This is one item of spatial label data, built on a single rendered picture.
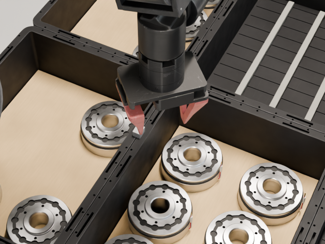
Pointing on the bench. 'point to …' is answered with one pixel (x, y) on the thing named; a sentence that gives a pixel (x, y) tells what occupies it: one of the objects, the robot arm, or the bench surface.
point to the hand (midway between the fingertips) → (161, 121)
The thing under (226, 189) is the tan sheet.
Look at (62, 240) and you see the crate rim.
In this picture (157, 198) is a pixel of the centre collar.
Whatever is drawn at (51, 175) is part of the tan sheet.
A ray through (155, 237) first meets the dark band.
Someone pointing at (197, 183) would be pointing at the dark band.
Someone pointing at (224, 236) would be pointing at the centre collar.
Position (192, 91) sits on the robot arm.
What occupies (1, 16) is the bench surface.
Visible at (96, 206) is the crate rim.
